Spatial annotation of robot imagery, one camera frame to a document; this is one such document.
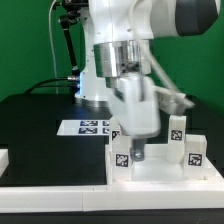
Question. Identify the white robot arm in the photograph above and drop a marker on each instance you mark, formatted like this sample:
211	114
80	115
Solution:
122	70

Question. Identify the white block with tag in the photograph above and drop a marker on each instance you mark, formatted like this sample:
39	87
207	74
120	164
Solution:
195	154

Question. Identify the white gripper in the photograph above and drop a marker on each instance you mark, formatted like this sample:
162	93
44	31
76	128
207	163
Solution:
135	106

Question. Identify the white square table top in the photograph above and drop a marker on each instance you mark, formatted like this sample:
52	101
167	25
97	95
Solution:
156	167

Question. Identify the white marker base plate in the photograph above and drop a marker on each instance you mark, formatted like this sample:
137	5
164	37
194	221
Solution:
84	128

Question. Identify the white L-shaped fence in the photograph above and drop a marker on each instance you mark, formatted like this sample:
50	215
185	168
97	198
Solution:
117	196

